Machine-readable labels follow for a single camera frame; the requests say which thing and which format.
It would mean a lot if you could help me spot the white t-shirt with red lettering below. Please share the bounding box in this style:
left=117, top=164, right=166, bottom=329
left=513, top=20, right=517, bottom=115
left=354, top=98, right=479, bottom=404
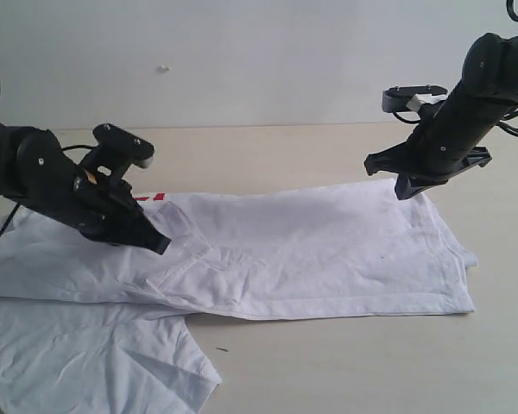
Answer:
left=0, top=179, right=477, bottom=413

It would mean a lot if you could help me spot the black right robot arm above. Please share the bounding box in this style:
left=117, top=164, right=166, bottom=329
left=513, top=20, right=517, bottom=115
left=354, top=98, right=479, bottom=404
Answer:
left=364, top=34, right=518, bottom=200

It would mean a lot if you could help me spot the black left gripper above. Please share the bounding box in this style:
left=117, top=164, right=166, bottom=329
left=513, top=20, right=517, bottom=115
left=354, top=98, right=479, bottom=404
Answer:
left=34, top=167, right=171, bottom=254

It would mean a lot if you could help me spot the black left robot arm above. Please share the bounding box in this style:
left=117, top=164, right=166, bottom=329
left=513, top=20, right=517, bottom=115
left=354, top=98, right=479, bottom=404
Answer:
left=0, top=123, right=170, bottom=254

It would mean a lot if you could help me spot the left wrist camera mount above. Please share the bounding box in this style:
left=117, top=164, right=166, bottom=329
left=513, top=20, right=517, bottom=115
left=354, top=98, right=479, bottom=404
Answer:
left=79, top=123, right=155, bottom=185

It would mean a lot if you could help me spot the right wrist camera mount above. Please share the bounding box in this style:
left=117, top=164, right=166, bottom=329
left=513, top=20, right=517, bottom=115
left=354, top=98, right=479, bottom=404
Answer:
left=382, top=85, right=447, bottom=113

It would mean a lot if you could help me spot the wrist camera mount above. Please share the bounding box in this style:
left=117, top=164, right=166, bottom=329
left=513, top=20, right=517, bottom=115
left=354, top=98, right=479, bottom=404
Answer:
left=382, top=85, right=447, bottom=113
left=79, top=123, right=155, bottom=185

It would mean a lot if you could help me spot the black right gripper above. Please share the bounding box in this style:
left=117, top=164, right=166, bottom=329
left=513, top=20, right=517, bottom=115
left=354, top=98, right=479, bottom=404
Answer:
left=364, top=84, right=495, bottom=200

